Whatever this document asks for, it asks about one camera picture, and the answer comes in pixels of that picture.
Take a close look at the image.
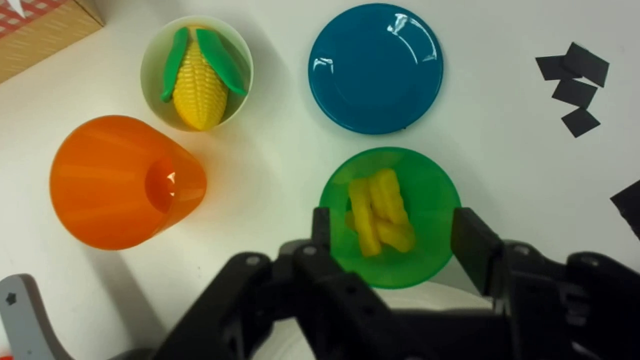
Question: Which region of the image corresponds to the black tape patch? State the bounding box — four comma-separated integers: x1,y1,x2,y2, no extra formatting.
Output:
608,177,640,240

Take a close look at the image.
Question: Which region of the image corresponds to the grey toy with star hole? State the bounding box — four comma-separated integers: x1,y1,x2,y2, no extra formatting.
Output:
0,271,76,360

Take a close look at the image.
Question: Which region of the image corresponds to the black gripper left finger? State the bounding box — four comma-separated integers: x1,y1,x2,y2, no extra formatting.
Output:
153,206,415,360

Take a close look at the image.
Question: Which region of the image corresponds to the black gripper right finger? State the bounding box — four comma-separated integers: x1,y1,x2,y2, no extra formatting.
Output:
451,206,640,360

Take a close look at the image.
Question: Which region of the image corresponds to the blue round plate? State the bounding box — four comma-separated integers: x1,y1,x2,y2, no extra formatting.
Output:
306,2,445,135

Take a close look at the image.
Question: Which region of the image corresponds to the wooden box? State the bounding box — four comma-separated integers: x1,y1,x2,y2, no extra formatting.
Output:
0,0,107,85

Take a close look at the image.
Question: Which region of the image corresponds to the green plastic cup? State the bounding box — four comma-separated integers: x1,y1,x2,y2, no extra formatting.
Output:
317,146,464,290

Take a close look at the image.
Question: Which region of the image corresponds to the black paper square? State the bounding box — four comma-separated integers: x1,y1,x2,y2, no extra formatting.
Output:
533,53,576,83
549,77,598,109
560,105,602,139
560,39,611,88

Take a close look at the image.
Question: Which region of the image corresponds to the orange plastic cup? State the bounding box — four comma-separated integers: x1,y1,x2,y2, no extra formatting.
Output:
47,114,209,251

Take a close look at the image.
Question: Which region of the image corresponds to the yellow toy corn cob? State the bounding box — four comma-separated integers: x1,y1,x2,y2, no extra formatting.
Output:
157,23,249,132

